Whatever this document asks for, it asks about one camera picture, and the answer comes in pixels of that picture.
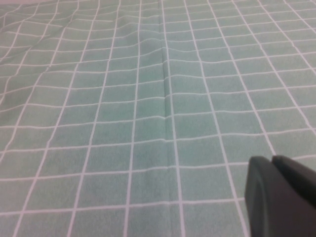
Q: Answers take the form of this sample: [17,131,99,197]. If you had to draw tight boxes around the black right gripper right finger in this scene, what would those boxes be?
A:
[272,155,316,215]

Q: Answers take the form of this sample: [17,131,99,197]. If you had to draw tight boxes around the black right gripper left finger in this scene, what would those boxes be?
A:
[243,156,316,237]

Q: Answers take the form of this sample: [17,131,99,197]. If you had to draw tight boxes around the green white-grid tablecloth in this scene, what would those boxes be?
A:
[0,0,316,237]

